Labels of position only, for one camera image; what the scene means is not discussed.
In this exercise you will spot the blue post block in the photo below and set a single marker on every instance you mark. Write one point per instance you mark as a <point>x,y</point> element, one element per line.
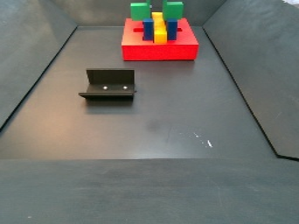
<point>148,28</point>
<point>171,29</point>

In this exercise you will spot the black angle fixture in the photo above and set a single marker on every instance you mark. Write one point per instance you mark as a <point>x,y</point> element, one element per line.
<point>109,83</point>

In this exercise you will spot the blue left post block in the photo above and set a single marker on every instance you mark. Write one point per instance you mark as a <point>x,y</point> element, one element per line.
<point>148,28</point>

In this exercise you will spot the red base board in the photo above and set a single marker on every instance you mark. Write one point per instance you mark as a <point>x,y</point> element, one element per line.
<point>137,49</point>

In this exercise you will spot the blue right post block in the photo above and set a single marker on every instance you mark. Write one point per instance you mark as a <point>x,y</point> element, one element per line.
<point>171,29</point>

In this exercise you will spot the green stepped block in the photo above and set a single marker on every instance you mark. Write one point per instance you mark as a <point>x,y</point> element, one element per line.
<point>140,10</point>

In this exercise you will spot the yellow long bar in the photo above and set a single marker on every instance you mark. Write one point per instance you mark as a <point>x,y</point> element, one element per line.
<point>159,28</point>

